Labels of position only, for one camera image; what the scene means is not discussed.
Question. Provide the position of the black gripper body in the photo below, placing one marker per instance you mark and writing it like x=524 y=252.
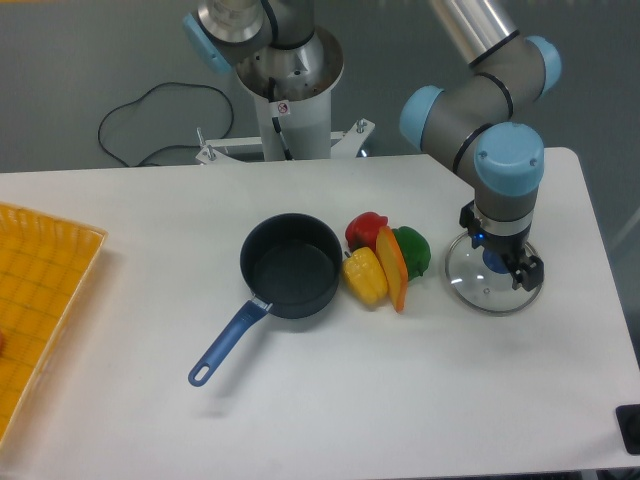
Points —
x=510 y=246

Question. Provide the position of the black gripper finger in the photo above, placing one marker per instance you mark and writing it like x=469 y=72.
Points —
x=468 y=219
x=527 y=271

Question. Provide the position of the orange toy bread slice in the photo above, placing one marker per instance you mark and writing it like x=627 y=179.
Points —
x=394 y=267

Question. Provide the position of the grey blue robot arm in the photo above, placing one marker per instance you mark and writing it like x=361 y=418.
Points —
x=468 y=130

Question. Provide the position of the glass lid with blue knob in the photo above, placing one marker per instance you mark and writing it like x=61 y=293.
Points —
x=475 y=278

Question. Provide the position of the green toy bell pepper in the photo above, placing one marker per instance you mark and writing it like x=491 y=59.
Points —
x=415 y=250

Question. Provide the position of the red toy bell pepper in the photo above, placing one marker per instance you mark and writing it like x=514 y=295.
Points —
x=363 y=230

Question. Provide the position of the yellow toy bell pepper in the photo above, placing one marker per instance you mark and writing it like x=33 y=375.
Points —
x=364 y=276

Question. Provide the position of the black device at table edge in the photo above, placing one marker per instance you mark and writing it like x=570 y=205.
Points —
x=628 y=417

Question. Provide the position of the yellow plastic basket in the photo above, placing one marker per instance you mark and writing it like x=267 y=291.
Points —
x=45 y=261

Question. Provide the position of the dark saucepan with blue handle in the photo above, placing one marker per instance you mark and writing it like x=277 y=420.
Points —
x=291 y=264

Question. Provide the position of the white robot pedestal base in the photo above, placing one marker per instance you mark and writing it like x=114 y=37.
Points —
x=291 y=90

